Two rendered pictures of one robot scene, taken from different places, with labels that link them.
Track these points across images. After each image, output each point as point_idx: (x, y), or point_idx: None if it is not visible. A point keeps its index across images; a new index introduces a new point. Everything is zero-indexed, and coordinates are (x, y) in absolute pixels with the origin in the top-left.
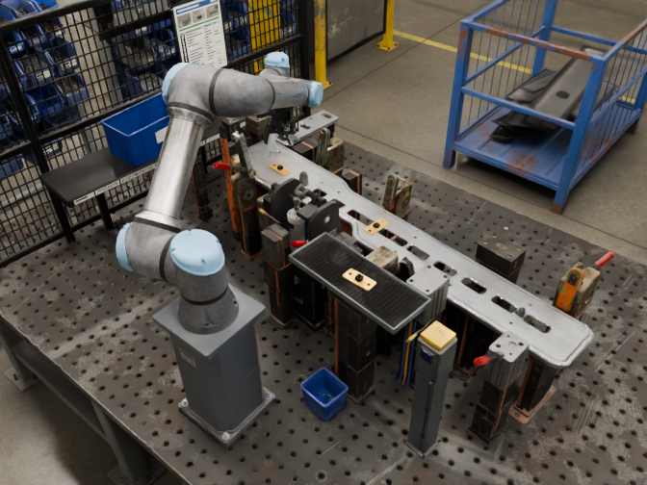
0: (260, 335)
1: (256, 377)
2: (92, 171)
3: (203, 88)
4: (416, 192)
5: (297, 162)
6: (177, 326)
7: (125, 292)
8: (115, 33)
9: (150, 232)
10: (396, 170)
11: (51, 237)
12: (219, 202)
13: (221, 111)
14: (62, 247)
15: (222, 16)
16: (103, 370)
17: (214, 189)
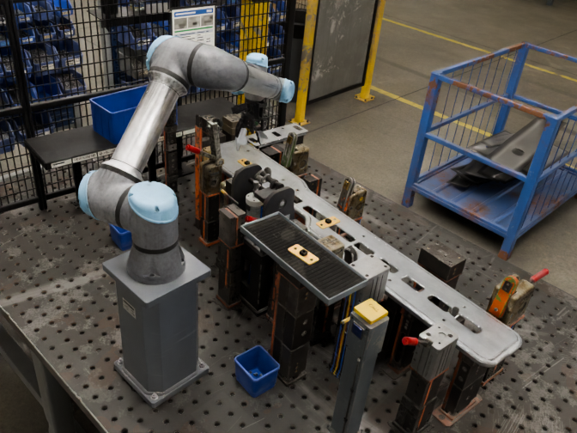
0: (204, 312)
1: (192, 342)
2: (74, 143)
3: (184, 57)
4: (371, 210)
5: (264, 161)
6: (124, 274)
7: (84, 258)
8: (116, 22)
9: (113, 178)
10: None
11: (25, 200)
12: (187, 194)
13: (197, 80)
14: (33, 212)
15: (215, 27)
16: (48, 323)
17: (185, 182)
